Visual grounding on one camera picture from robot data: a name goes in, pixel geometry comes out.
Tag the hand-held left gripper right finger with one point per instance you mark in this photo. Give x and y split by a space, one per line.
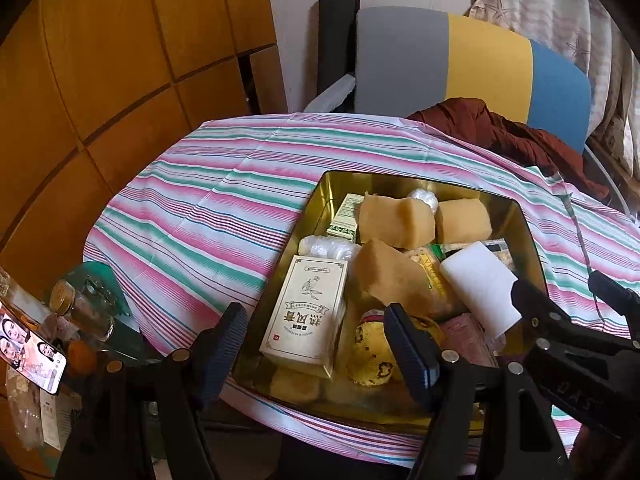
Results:
410 355

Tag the pale green carton box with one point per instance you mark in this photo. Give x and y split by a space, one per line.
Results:
345 217

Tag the smartphone with lit screen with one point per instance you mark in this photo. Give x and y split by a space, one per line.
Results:
30 350

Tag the orange green snack packet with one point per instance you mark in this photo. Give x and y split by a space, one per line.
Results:
435 275

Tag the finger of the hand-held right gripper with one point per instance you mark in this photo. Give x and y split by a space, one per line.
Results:
612 292
537 305

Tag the wooden cabinet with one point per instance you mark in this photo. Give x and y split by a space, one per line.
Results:
100 60

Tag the brown jacket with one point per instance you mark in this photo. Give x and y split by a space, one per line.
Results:
500 130

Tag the orange fruit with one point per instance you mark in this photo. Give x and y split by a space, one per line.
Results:
80 360

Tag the glass jar with gold lid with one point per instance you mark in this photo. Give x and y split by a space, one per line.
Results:
75 305

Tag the small yellow sponge block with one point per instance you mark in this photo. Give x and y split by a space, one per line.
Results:
462 222

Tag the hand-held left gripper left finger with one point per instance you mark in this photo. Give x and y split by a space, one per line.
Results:
225 350

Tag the black rolled mat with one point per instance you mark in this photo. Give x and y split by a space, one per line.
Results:
337 35

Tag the printed snack packet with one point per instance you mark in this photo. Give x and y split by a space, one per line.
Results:
500 252

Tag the black-framed eyeglasses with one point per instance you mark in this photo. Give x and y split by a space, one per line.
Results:
102 287

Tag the white sponge block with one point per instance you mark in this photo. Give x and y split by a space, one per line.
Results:
480 290

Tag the green glass side table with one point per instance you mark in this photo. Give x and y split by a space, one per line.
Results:
107 267

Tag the large yellow sponge block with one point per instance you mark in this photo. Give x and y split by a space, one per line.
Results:
395 275

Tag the cream carton box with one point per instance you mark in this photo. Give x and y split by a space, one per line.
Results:
305 310

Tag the golden metal tin box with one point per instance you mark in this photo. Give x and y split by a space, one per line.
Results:
330 195

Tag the ragged yellow sponge block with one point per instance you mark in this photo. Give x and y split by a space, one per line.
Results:
395 222

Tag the pale patterned curtain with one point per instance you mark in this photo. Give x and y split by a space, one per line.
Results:
550 0

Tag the plastic bag with papers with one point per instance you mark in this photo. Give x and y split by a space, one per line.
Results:
35 410

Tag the yellow knitted pouch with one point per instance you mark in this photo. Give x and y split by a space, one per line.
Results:
370 355

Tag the striped tablecloth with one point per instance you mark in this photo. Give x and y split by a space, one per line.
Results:
200 200

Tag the pink transparent packet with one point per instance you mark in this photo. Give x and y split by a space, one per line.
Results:
465 340

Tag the grey yellow blue chair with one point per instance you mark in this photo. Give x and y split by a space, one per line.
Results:
400 60

